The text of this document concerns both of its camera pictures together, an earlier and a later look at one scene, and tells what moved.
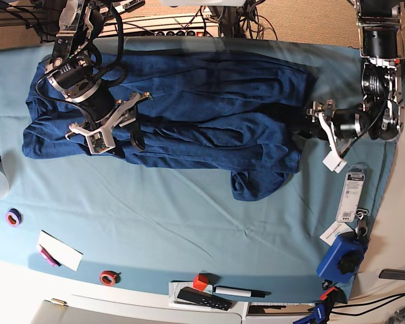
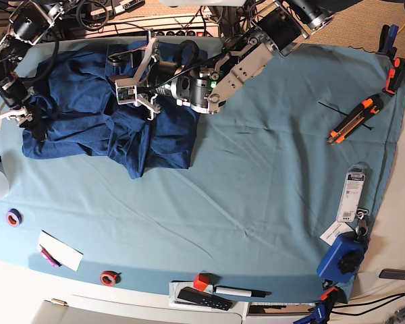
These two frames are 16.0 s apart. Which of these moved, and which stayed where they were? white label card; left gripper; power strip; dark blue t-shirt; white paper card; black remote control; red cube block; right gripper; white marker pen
Moved: left gripper; right gripper; dark blue t-shirt
Stayed: white marker pen; power strip; black remote control; white label card; white paper card; red cube block
